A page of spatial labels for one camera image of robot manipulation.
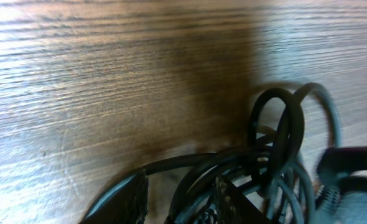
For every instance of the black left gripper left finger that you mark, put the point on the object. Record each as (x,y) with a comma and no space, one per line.
(126,205)

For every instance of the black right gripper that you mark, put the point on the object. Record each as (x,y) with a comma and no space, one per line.
(343,176)

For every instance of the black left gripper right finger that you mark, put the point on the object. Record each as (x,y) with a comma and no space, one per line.
(230,206)

